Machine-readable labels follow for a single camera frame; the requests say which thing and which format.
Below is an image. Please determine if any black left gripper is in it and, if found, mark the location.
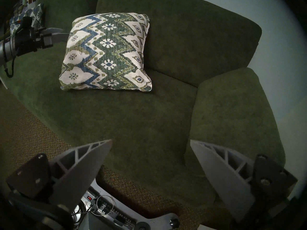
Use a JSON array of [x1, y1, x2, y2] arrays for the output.
[[14, 27, 71, 57]]

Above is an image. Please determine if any thin white looped cable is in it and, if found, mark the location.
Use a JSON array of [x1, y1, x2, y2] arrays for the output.
[[90, 195, 115, 217]]

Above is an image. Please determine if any zigzag patterned throw pillow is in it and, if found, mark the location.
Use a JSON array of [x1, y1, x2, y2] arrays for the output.
[[59, 13, 153, 92]]

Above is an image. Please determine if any green sofa armrest cushion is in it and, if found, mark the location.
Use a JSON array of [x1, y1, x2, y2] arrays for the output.
[[184, 67, 286, 208]]

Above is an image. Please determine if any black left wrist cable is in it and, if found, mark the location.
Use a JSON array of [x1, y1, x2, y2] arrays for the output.
[[3, 57, 16, 78]]

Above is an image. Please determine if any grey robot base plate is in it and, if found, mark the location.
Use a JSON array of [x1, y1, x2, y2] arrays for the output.
[[72, 179, 180, 230]]

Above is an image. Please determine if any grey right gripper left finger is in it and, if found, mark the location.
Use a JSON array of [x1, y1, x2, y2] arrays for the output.
[[6, 139, 112, 209]]

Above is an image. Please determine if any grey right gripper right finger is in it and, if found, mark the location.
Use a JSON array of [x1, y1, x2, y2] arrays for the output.
[[191, 140, 298, 223]]

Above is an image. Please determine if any black power strip box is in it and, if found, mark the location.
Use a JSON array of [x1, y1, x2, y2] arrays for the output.
[[80, 188, 137, 229]]

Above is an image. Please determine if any dark green fabric sofa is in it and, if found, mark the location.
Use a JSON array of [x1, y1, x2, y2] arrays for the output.
[[0, 0, 286, 208]]

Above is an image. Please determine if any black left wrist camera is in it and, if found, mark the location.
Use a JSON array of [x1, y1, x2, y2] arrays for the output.
[[20, 16, 34, 29]]

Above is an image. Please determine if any diamond patterned throw pillow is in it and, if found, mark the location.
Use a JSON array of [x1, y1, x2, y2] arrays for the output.
[[10, 3, 45, 36]]

